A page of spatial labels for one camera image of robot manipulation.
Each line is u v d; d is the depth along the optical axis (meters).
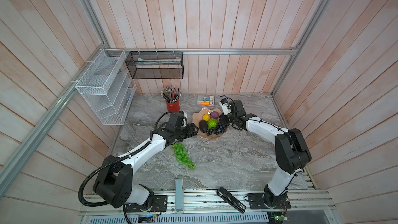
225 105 0.84
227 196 0.71
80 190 0.38
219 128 0.92
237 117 0.73
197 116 1.02
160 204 0.73
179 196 0.74
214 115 0.98
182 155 0.86
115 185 0.42
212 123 0.96
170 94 1.00
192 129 0.75
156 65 1.04
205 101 1.14
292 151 0.48
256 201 0.73
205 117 0.99
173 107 1.04
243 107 0.74
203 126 0.96
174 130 0.65
